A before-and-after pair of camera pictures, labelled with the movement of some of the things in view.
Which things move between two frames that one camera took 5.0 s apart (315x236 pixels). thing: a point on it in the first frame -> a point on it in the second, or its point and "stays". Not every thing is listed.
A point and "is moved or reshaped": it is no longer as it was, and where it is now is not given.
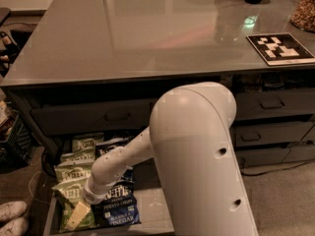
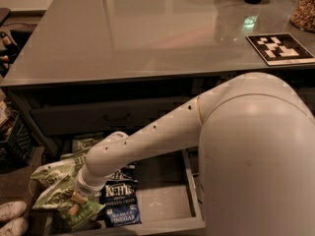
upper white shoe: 12,209 stays
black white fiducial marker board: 283,48 stays
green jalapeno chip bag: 70,193 is moved or reshaped
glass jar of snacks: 303,17 stays
